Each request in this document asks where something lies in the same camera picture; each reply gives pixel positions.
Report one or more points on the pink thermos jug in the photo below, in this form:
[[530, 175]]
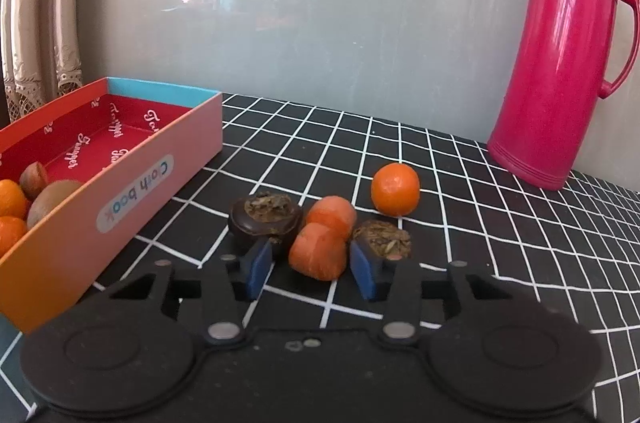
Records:
[[550, 78]]

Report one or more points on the carrot piece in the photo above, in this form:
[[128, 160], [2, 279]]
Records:
[[327, 215], [317, 251]]

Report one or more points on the small brown longan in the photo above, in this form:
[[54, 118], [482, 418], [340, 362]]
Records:
[[33, 179]]

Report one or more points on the small orange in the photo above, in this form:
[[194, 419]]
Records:
[[395, 189], [11, 199], [10, 233]]

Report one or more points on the dark water chestnut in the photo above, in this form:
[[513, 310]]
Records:
[[382, 240], [265, 215]]

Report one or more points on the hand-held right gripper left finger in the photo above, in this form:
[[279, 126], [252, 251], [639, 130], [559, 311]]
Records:
[[260, 265]]

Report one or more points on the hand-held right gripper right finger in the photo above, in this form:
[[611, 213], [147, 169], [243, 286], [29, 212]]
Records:
[[362, 270]]

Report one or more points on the beige lace curtain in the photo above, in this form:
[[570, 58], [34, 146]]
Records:
[[30, 28]]

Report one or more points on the brown kiwi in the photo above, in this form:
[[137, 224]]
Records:
[[50, 200]]

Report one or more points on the black white checked tablecloth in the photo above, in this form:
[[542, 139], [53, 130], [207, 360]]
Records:
[[450, 213]]

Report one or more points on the colourful cardboard box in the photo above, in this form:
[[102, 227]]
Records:
[[150, 183]]

